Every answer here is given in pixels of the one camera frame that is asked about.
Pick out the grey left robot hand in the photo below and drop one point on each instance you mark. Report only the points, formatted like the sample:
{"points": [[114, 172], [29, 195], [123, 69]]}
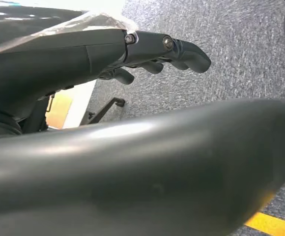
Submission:
{"points": [[59, 62]]}

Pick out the clear plastic hand cover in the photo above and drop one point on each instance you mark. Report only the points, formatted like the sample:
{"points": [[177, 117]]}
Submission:
{"points": [[102, 21]]}

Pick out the gold floor mat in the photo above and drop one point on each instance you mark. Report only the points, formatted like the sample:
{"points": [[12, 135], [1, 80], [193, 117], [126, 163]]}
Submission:
{"points": [[59, 109]]}

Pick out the white desk leg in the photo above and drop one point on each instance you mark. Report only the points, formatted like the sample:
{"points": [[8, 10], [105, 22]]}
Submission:
{"points": [[80, 104]]}

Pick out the black metal foot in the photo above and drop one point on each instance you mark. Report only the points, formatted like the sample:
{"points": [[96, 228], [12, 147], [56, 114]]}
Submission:
{"points": [[105, 110]]}

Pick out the yellow floor tape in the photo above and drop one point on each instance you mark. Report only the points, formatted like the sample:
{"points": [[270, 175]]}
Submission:
{"points": [[273, 224]]}

